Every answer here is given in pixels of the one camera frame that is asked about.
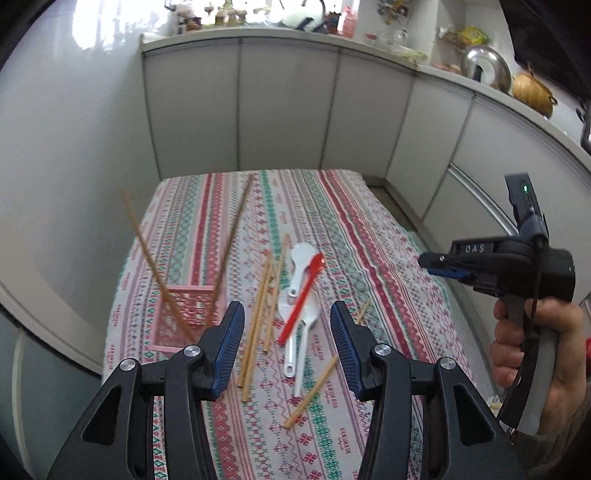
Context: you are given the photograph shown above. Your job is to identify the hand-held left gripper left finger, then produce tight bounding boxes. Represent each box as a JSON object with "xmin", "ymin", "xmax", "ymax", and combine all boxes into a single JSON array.
[{"xmin": 46, "ymin": 301, "xmax": 245, "ymax": 480}]

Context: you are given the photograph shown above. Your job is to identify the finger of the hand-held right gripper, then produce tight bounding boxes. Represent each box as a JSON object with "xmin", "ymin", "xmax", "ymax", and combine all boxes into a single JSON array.
[
  {"xmin": 433, "ymin": 267, "xmax": 480, "ymax": 284},
  {"xmin": 418, "ymin": 252, "xmax": 458, "ymax": 271}
]

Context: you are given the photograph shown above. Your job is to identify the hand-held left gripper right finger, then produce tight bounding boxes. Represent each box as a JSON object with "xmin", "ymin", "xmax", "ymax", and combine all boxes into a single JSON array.
[{"xmin": 330, "ymin": 300, "xmax": 529, "ymax": 480}]

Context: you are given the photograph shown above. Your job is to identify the white plastic spoon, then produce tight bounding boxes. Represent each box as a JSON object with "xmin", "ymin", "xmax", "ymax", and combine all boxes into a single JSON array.
[
  {"xmin": 285, "ymin": 242, "xmax": 324, "ymax": 298},
  {"xmin": 293, "ymin": 295, "xmax": 324, "ymax": 400},
  {"xmin": 276, "ymin": 295, "xmax": 308, "ymax": 377}
]

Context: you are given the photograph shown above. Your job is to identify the pink plastic basket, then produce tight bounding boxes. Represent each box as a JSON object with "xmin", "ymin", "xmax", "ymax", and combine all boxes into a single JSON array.
[{"xmin": 151, "ymin": 285, "xmax": 223, "ymax": 357}]

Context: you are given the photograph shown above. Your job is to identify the red plastic spoon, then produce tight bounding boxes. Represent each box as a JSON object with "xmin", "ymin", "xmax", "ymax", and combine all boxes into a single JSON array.
[{"xmin": 277, "ymin": 253, "xmax": 325, "ymax": 344}]

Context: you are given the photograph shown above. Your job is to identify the person's right forearm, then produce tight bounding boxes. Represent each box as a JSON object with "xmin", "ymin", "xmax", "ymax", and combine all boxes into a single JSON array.
[{"xmin": 508, "ymin": 406, "xmax": 591, "ymax": 480}]

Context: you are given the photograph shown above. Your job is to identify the person's right hand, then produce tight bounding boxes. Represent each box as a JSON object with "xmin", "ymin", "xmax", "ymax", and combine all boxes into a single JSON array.
[{"xmin": 490, "ymin": 298, "xmax": 591, "ymax": 437}]

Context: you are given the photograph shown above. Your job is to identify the striped patterned tablecloth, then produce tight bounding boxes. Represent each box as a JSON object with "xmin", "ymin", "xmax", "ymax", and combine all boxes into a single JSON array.
[{"xmin": 102, "ymin": 168, "xmax": 481, "ymax": 480}]

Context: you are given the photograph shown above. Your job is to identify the frosted glass sliding door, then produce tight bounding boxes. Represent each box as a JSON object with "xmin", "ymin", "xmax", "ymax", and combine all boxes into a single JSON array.
[{"xmin": 0, "ymin": 281, "xmax": 105, "ymax": 480}]

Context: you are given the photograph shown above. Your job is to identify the steel pot lid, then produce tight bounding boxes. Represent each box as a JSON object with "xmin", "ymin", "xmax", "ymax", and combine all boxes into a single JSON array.
[{"xmin": 461, "ymin": 45, "xmax": 513, "ymax": 93}]

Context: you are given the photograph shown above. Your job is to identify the white kitchen base cabinets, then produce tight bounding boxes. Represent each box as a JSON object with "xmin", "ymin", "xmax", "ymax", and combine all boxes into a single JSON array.
[{"xmin": 141, "ymin": 32, "xmax": 591, "ymax": 287}]

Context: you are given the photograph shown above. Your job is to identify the black range hood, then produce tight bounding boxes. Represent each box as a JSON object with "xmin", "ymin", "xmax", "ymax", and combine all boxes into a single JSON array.
[{"xmin": 501, "ymin": 0, "xmax": 591, "ymax": 100}]

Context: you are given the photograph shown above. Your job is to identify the yellow snack packet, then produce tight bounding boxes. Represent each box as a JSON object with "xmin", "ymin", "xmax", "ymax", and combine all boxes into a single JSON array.
[{"xmin": 443, "ymin": 25, "xmax": 491, "ymax": 49}]

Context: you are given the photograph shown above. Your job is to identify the pink plastic bottle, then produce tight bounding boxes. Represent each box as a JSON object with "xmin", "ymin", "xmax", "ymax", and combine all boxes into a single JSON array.
[{"xmin": 338, "ymin": 7, "xmax": 358, "ymax": 38}]

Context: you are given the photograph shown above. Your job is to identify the white round bowl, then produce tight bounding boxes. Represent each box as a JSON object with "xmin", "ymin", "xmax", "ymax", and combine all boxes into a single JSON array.
[{"xmin": 281, "ymin": 9, "xmax": 319, "ymax": 31}]

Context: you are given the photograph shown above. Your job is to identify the white kitchen countertop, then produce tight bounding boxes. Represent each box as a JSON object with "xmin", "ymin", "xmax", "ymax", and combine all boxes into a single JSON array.
[{"xmin": 141, "ymin": 23, "xmax": 591, "ymax": 176}]

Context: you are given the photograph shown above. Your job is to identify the row of small potted plants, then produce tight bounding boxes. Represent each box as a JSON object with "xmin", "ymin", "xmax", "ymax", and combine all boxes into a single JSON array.
[{"xmin": 203, "ymin": 2, "xmax": 247, "ymax": 26}]

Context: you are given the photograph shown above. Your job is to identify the metal rail bar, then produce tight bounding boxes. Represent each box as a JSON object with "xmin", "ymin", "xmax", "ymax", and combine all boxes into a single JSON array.
[{"xmin": 445, "ymin": 164, "xmax": 520, "ymax": 236}]

